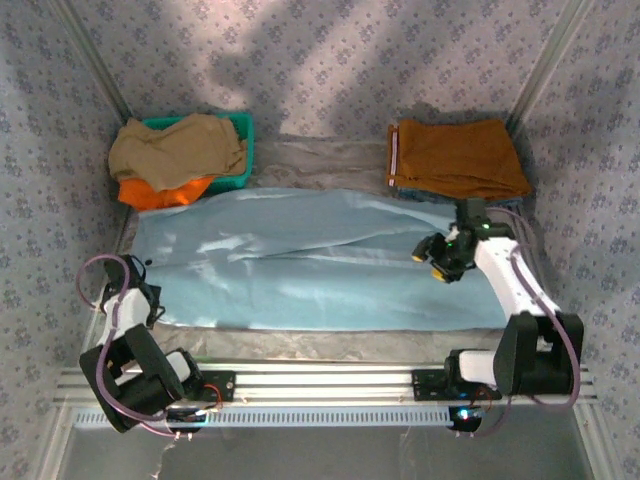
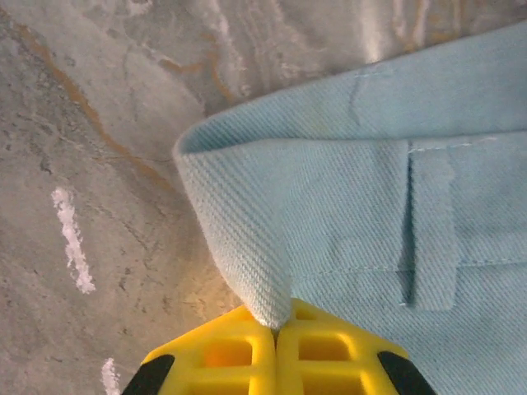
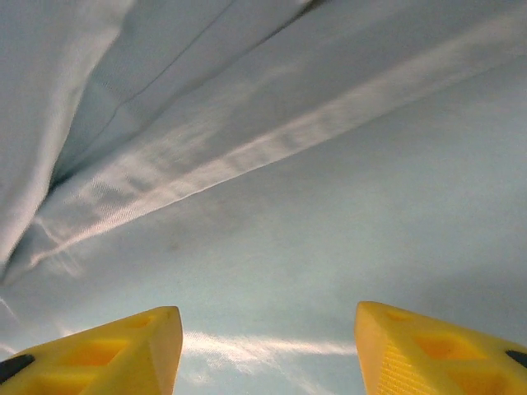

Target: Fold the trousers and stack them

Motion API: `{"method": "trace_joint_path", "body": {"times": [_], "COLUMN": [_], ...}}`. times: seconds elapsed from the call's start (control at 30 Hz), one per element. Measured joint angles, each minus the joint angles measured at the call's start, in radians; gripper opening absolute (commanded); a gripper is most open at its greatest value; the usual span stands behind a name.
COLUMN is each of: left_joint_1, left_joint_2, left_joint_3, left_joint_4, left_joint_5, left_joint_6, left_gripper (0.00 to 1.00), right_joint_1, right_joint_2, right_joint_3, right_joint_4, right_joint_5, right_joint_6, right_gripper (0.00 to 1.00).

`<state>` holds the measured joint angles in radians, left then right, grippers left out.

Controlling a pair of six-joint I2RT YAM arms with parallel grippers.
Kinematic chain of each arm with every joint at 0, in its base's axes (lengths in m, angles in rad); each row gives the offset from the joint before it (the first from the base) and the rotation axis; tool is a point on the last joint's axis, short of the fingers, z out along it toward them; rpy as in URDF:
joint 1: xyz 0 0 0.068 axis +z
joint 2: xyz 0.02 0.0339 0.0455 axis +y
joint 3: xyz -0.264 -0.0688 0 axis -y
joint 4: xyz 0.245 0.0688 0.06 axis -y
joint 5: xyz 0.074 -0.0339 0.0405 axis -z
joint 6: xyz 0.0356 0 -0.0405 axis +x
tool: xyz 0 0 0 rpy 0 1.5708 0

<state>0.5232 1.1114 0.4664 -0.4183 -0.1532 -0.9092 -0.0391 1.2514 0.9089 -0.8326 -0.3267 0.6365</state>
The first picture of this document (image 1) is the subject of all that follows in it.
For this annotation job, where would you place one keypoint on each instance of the orange trousers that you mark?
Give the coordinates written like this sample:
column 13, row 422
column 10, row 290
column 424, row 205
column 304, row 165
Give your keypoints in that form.
column 150, row 196

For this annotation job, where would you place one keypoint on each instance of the khaki trousers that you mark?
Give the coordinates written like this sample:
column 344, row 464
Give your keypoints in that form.
column 175, row 150

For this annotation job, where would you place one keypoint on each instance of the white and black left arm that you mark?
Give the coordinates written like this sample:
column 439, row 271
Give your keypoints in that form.
column 145, row 380

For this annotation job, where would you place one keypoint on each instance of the brown trousers with striped band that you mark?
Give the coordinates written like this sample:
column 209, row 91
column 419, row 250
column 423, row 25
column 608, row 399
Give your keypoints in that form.
column 455, row 155

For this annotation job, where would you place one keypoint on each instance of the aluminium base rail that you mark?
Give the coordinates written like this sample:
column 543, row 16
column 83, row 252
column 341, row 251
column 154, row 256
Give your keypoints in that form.
column 325, row 382

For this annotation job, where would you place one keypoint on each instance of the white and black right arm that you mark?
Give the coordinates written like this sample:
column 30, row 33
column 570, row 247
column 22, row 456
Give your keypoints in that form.
column 505, row 280

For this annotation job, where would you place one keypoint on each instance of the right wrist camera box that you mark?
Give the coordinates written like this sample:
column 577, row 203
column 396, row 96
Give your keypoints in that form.
column 454, row 235

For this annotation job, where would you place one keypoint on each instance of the aluminium frame post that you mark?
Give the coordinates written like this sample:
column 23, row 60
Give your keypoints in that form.
column 95, row 60
column 546, row 55

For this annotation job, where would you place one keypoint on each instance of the black controller board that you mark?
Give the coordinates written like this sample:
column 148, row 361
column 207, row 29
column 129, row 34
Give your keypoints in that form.
column 185, row 420
column 465, row 422

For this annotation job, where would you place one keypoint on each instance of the light blue trousers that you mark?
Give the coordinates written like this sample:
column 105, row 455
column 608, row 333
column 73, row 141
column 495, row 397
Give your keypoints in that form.
column 325, row 270

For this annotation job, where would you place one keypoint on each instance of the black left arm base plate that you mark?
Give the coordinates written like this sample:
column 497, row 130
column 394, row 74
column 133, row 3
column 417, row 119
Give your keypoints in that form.
column 222, row 386

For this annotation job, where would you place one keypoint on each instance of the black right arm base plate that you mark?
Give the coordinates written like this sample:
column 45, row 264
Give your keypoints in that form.
column 425, row 385

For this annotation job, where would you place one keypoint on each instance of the teal plastic basket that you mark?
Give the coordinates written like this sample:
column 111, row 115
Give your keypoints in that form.
column 245, row 145

